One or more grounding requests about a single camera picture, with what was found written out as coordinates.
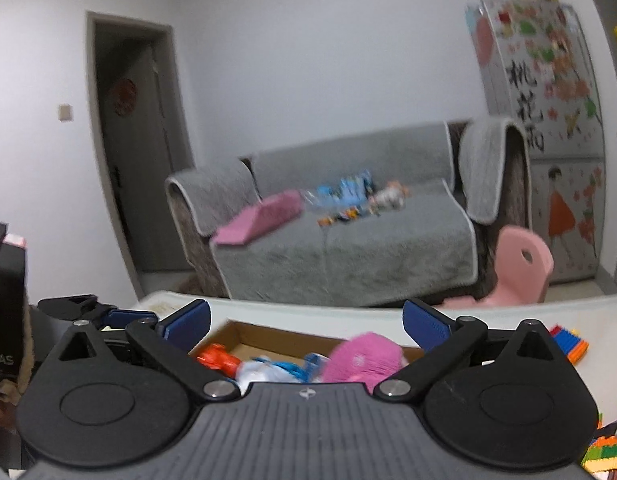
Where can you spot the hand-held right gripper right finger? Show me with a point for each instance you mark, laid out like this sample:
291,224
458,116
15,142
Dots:
428,325

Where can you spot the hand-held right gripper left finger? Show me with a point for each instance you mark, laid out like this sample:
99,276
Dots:
188,322

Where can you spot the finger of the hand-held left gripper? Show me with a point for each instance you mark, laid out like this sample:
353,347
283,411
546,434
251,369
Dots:
131,316

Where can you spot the brown cardboard box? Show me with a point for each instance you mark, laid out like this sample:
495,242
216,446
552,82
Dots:
258,337

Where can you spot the hot pink fluffy sock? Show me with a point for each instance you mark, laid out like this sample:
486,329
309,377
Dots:
361,360

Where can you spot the blue striped sock bundle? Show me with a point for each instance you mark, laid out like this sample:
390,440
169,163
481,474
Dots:
316,362

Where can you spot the white desktop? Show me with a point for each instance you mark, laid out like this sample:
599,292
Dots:
603,360

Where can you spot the orange mesh bundle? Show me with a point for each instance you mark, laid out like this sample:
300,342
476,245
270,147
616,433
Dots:
216,357

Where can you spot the grey sofa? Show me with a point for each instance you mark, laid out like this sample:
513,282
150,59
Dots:
388,250

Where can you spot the white blue sock bundle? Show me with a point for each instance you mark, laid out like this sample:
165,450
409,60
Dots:
261,372

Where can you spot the pink plastic chair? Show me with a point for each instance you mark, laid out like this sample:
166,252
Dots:
518,265

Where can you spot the dark wooden door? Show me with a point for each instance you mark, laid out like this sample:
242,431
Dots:
138,185

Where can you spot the white pink toy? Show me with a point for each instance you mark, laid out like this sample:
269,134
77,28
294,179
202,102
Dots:
388,197

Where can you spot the pink cushion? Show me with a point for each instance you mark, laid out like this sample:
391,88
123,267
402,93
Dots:
268,215

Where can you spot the blue orange toy block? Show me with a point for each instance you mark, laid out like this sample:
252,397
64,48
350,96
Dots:
571,345

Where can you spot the blue toy package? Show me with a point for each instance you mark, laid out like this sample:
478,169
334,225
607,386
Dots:
351,187

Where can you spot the fridge with flower stickers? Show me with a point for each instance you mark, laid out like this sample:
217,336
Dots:
563,210

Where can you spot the red door decoration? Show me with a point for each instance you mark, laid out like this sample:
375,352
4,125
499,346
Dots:
123,97

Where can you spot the wall light switch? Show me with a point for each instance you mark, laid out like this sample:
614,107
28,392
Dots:
64,112

